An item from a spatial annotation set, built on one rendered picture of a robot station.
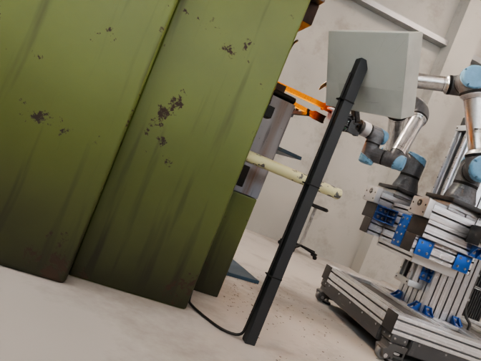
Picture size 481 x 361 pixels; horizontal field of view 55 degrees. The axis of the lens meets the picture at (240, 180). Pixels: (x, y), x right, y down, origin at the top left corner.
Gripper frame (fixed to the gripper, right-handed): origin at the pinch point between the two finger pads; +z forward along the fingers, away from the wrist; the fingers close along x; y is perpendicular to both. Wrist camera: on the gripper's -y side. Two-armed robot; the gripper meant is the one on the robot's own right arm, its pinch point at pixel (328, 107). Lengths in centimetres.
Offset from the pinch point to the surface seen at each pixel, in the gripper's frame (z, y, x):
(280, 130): 23.9, 21.1, -16.0
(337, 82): 21, 0, -47
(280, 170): 26, 38, -39
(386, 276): -270, 99, 266
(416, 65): 8, -10, -72
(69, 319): 83, 99, -80
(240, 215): 27, 62, -16
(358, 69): 21, -4, -60
